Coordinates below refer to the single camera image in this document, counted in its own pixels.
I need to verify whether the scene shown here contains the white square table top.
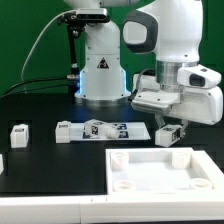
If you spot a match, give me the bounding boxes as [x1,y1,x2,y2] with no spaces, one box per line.
[106,148,213,194]

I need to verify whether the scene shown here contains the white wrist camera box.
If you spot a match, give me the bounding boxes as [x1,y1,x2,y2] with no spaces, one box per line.
[177,65,221,89]

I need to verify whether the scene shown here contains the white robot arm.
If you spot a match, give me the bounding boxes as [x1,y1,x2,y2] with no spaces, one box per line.
[64,0,223,125]

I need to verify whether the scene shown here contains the black camera on stand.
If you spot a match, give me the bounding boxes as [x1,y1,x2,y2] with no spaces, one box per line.
[57,8,110,38]

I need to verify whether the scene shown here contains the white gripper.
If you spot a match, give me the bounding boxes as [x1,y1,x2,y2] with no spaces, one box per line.
[132,87,223,138]

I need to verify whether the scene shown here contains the grey camera cable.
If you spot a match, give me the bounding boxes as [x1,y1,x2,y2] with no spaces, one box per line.
[20,12,69,83]

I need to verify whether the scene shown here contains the black cables on table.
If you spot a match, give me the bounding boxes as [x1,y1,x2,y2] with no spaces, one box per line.
[0,77,81,100]

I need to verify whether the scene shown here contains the white fence rail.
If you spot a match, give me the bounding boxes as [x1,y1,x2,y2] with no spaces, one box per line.
[191,151,224,191]
[0,191,224,224]

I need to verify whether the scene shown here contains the white block at left edge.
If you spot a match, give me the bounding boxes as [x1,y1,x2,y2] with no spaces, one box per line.
[0,154,4,175]

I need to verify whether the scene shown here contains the white front fence rail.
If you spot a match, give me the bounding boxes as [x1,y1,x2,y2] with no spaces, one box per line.
[0,191,224,224]

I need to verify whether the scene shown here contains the white right fence rail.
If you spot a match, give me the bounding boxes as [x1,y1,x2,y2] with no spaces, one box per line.
[191,151,224,191]

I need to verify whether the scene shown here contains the grey corrugated arm cable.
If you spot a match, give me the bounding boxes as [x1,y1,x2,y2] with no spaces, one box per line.
[132,68,158,99]

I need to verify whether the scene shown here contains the white tag sheet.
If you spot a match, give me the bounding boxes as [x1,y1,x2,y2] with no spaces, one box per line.
[70,122,151,141]

